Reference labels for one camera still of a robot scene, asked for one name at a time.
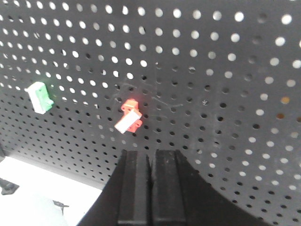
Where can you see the red white lever switch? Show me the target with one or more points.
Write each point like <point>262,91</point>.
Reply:
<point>131,119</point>

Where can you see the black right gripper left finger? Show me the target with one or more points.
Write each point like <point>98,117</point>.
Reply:
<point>135,198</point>

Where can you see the green white lever switch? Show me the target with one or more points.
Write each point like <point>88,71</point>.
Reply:
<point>39,97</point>

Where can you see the white standing desk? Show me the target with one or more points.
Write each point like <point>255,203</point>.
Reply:
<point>43,198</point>

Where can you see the left black table clamp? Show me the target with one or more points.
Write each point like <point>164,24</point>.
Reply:
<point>7,188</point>

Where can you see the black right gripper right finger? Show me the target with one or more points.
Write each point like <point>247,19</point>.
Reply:
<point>167,201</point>

